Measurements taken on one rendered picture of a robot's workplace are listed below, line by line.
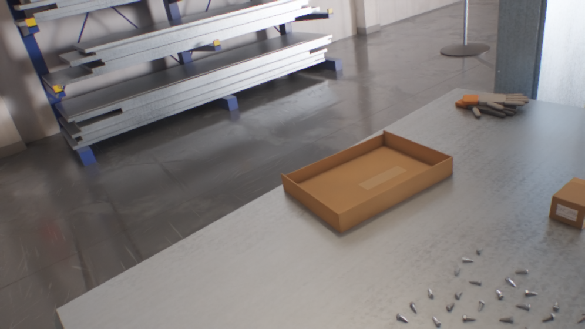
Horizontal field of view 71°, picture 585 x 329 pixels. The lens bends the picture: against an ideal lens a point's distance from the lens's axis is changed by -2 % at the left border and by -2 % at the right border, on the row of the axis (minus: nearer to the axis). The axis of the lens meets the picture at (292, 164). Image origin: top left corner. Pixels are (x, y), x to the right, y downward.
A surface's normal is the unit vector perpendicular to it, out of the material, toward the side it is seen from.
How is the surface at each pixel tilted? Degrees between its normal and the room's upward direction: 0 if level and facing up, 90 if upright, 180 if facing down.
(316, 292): 0
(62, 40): 90
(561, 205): 90
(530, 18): 90
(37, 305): 0
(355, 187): 0
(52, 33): 90
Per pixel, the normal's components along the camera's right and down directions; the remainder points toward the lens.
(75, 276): -0.15, -0.88
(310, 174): 0.51, 0.33
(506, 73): -0.79, 0.39
